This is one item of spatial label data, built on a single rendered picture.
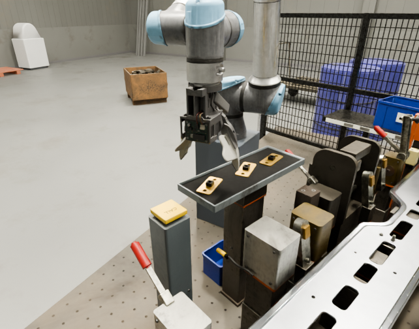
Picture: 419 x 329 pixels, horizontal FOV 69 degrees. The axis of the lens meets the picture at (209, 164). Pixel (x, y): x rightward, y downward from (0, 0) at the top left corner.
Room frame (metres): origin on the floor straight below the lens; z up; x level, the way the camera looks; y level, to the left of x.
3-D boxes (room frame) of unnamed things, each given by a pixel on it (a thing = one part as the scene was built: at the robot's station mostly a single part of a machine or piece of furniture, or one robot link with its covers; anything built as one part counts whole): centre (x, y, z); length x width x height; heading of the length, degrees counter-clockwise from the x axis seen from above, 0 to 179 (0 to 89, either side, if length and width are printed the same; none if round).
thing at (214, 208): (0.75, -0.10, 1.16); 0.37 x 0.14 x 0.02; 133
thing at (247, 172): (0.76, -0.10, 1.17); 0.08 x 0.04 x 0.01; 157
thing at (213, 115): (0.64, 0.01, 1.36); 0.09 x 0.08 x 0.12; 155
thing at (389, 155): (1.10, -0.72, 0.87); 0.10 x 0.07 x 0.35; 43
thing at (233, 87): (1.19, -0.08, 1.27); 0.13 x 0.12 x 0.14; 67
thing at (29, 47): (9.80, 5.37, 0.64); 0.71 x 0.58 x 1.27; 149
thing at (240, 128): (1.20, -0.08, 1.15); 0.15 x 0.15 x 0.10
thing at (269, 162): (0.82, -0.18, 1.17); 0.08 x 0.04 x 0.01; 142
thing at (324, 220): (0.67, -0.26, 0.89); 0.12 x 0.08 x 0.38; 43
